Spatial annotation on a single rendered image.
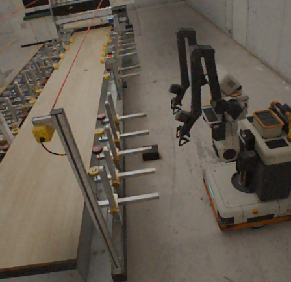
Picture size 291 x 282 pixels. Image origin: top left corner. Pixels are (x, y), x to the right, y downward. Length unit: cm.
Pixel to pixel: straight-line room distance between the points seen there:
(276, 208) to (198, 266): 78
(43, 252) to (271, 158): 158
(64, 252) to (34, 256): 16
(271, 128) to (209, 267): 117
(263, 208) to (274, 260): 39
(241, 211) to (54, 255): 147
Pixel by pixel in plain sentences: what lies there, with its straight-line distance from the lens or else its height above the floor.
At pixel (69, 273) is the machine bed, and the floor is 76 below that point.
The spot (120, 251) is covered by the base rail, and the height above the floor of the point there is 70.
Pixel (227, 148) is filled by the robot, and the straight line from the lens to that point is 212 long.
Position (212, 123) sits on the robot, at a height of 105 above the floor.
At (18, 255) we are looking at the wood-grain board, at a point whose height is 90.
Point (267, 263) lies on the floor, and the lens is 247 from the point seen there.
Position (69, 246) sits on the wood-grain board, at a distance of 157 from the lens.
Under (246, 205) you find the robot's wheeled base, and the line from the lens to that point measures 241.
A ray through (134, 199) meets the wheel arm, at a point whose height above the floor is 84.
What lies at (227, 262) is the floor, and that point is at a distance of 243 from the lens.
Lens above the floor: 211
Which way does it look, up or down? 34 degrees down
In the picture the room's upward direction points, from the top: 11 degrees counter-clockwise
